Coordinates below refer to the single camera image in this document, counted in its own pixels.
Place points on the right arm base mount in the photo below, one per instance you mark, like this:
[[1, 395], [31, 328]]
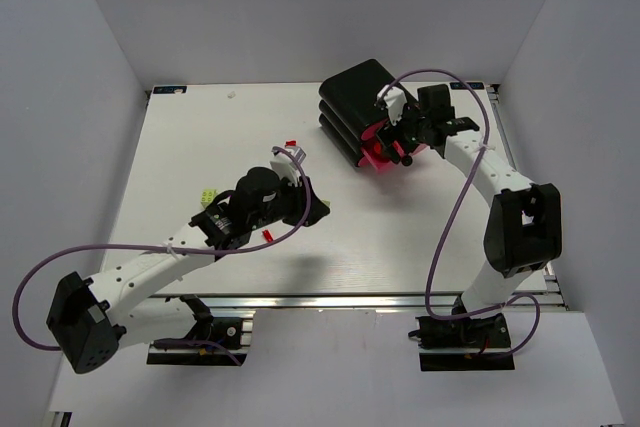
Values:
[[463, 345]]

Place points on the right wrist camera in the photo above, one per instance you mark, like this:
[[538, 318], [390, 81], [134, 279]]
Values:
[[393, 101]]

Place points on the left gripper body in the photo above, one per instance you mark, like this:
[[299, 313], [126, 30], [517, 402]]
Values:
[[304, 200]]

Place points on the red sloped lego piece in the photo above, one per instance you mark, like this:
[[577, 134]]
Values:
[[267, 235]]

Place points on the pink drawer with black knob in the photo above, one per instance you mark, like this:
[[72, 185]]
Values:
[[371, 130]]

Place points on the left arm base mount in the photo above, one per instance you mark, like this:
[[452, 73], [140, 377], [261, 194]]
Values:
[[212, 340]]

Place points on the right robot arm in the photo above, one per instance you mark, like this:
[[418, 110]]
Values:
[[524, 226]]

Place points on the black drawer cabinet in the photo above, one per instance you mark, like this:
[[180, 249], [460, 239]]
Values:
[[348, 105]]

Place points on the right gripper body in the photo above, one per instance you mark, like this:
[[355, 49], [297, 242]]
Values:
[[398, 134]]

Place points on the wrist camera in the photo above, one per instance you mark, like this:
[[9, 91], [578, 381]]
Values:
[[285, 160], [393, 101]]

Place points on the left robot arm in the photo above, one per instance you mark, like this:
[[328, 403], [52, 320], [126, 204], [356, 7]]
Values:
[[91, 319]]

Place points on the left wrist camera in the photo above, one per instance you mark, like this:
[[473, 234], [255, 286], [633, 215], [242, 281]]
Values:
[[285, 160]]

